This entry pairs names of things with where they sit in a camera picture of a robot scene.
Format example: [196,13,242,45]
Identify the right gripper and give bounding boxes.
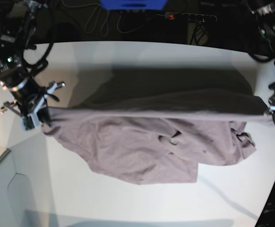
[0,81,66,125]

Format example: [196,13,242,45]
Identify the mauve t-shirt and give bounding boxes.
[40,88,274,185]

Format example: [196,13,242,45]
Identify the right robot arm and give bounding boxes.
[0,0,65,131]

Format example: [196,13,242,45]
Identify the blue bin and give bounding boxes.
[100,0,168,10]

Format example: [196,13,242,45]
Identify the black power strip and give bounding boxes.
[163,12,217,23]

